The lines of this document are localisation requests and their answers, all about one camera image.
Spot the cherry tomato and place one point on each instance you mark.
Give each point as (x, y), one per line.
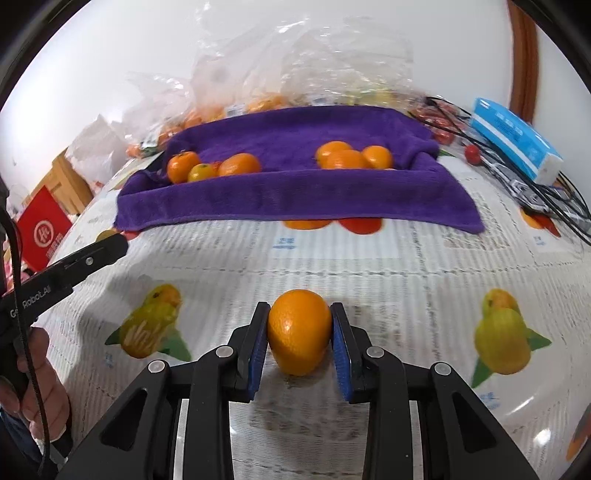
(473, 153)

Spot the pile of tangerines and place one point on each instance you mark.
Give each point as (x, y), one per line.
(189, 121)

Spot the fruit print tablecloth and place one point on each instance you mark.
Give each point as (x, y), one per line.
(369, 286)

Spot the blue tissue box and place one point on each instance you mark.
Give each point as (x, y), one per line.
(517, 138)

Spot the person's left forearm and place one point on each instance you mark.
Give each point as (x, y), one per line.
(18, 454)

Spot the white power strip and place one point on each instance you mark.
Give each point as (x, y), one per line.
(528, 196)

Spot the pile of yellow fruits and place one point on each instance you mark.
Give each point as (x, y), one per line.
(364, 98)

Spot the person's left hand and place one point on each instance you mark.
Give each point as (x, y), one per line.
(44, 374)

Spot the clear plastic bag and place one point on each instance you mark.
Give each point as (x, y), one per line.
(157, 101)
(351, 55)
(240, 64)

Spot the purple towel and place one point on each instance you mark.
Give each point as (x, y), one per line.
(295, 194)

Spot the red paper bag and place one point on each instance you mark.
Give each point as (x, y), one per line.
(44, 230)

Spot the pile of cherry tomatoes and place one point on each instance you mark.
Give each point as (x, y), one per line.
(436, 121)

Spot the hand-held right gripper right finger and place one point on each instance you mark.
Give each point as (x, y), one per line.
(341, 364)

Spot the large orange with stem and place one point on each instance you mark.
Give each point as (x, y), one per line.
(181, 168)

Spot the brown wooden door frame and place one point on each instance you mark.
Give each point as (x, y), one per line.
(524, 69)

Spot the white plastic bag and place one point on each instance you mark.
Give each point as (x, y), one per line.
(92, 143)

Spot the small yellowish fruit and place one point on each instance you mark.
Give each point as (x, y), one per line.
(202, 173)

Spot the wooden furniture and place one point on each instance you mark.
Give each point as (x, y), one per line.
(64, 180)

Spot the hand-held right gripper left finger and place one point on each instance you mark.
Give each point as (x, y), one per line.
(256, 364)

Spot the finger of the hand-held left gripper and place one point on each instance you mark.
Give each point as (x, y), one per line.
(92, 258)

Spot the oval orange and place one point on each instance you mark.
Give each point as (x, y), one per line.
(300, 339)

